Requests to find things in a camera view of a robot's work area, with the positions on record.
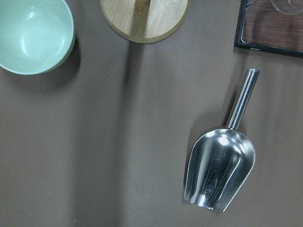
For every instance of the dark wooden glass tray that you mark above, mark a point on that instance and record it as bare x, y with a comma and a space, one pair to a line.
262, 27

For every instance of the mint green bowl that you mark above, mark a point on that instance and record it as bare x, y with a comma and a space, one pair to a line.
36, 36

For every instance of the steel ice scoop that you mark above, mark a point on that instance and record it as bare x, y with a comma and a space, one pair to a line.
222, 158

